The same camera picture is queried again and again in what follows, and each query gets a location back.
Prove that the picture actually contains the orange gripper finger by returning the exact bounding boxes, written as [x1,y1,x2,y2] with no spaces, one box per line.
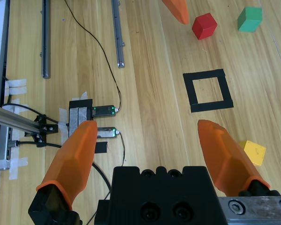
[197,119,281,199]
[28,120,98,225]
[161,0,190,25]

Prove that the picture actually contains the yellow wooden cube block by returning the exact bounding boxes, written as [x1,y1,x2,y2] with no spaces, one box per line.
[238,140,266,166]

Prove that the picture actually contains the red wooden cube block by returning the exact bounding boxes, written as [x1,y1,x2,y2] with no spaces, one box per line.
[192,13,218,41]

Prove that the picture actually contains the green wooden cube block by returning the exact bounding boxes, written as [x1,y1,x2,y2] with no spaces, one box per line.
[237,7,263,32]

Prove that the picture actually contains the small black tape patch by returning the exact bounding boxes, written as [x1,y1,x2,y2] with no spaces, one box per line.
[95,141,108,154]

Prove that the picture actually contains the white masking tape strip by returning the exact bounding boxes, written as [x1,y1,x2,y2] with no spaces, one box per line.
[5,79,28,88]
[8,86,28,96]
[78,106,89,125]
[0,157,29,180]
[72,90,89,101]
[69,107,79,141]
[58,107,70,141]

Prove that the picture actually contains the black usb dongle green leds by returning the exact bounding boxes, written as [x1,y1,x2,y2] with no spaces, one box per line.
[91,105,119,118]
[96,126,119,139]

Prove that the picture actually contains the black tape square outline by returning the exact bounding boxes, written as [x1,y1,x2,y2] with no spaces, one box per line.
[182,68,234,113]

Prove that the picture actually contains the black usb hub box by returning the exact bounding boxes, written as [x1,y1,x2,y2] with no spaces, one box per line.
[68,98,94,141]

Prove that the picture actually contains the grey multi-port usb hub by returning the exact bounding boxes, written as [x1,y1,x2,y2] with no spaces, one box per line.
[0,126,21,170]

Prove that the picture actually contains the silver aluminium extrusion beam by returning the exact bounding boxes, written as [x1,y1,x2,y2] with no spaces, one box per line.
[0,103,42,135]

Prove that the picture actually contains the thick black looping cable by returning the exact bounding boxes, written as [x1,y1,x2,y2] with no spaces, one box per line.
[85,162,112,225]

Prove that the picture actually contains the black corner bracket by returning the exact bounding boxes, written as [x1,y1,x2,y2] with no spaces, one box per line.
[24,114,59,143]

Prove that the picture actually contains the thin black dongle wire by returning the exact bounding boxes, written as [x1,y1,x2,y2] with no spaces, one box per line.
[117,131,127,167]
[64,0,122,112]

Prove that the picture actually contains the black cable silver usb plug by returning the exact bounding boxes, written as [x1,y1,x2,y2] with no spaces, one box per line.
[8,140,62,149]

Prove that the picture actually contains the grey aluminium rail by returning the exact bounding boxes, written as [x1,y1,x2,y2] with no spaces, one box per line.
[111,0,126,69]
[40,0,52,79]

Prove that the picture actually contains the black hub cable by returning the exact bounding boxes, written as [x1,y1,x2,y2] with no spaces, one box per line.
[1,103,70,125]

